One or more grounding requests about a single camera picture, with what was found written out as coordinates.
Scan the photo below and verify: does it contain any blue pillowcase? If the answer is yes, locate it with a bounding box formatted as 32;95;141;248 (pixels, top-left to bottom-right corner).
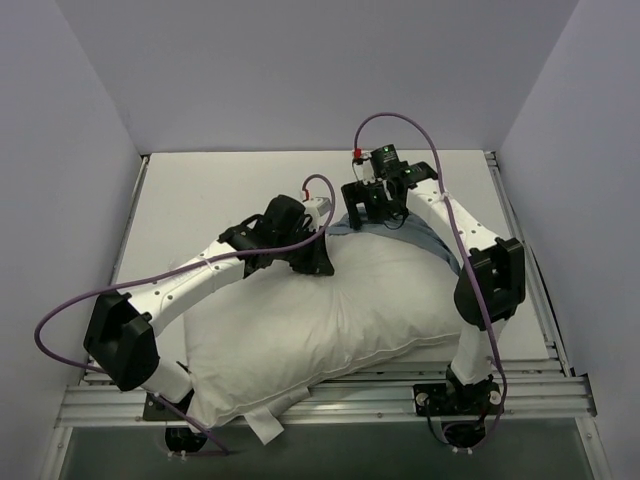
328;210;461;275

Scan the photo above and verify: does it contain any white pillow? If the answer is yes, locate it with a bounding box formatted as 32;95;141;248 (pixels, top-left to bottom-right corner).
185;233;462;442

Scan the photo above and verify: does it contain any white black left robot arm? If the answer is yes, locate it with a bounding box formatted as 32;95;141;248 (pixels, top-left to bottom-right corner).
83;195;334;419

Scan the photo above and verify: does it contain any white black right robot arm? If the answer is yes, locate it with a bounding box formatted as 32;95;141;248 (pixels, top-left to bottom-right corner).
341;145;526;413

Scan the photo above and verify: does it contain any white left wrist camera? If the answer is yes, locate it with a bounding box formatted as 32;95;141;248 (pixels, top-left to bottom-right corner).
300;190;333;232

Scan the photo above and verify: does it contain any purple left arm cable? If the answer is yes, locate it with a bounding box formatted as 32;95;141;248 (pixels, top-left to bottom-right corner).
33;173;337;457

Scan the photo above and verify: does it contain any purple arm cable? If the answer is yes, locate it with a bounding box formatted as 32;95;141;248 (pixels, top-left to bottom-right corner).
352;113;507;419
33;173;337;457

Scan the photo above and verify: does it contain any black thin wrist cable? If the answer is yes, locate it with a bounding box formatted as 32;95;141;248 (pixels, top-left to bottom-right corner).
382;179;409;230

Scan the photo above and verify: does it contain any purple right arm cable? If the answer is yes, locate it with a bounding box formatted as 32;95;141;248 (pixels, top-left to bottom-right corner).
352;113;507;419

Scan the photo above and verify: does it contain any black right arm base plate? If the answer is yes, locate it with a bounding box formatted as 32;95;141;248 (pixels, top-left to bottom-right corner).
413;382;502;417

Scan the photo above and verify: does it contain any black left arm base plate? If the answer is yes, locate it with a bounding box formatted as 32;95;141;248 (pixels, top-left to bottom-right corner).
142;390;194;422

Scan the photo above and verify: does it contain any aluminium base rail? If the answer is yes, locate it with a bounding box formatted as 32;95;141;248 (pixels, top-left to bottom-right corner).
56;372;596;427

